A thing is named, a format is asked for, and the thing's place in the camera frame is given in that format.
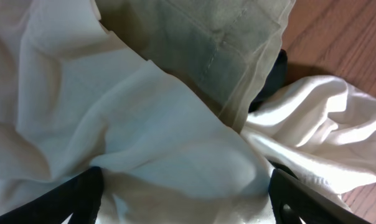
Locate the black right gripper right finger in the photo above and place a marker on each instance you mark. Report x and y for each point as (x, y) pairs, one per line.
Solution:
(293, 202)

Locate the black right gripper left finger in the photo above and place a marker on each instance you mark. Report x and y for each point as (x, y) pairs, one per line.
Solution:
(77, 201)

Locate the white t-shirt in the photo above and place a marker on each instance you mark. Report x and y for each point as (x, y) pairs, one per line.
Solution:
(73, 96)

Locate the grey garment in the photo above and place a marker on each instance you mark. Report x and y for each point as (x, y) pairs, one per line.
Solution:
(223, 50)

